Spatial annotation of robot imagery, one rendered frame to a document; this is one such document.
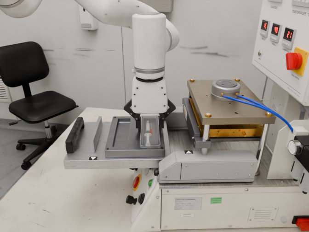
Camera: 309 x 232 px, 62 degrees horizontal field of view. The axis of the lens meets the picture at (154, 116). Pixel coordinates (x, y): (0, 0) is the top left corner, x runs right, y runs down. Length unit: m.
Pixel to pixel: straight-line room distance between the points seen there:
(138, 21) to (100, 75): 1.79
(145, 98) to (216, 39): 1.51
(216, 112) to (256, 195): 0.26
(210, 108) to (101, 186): 0.50
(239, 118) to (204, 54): 1.57
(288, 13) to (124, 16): 0.42
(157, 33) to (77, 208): 0.60
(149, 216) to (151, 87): 0.36
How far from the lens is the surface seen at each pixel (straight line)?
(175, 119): 0.91
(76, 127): 0.82
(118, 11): 0.74
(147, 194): 0.77
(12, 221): 0.96
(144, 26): 0.65
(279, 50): 0.78
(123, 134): 0.81
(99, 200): 0.93
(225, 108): 0.69
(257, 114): 0.69
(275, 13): 0.82
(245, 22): 2.17
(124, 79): 2.36
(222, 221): 0.82
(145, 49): 0.66
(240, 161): 0.70
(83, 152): 0.77
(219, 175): 0.71
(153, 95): 0.71
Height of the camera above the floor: 1.40
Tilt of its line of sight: 28 degrees down
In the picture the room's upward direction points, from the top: straight up
